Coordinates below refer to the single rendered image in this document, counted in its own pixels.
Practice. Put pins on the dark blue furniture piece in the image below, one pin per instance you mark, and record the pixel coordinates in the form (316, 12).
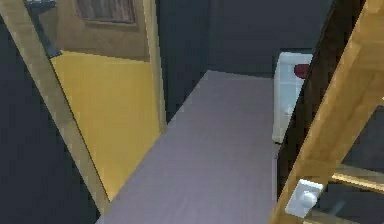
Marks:
(43, 30)

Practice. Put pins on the white cabinet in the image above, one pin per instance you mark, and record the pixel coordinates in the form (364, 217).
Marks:
(286, 96)

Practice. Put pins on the dark red round object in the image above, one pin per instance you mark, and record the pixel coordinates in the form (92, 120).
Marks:
(302, 70)

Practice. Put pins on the wooden framed window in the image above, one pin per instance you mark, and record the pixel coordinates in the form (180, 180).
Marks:
(106, 11)

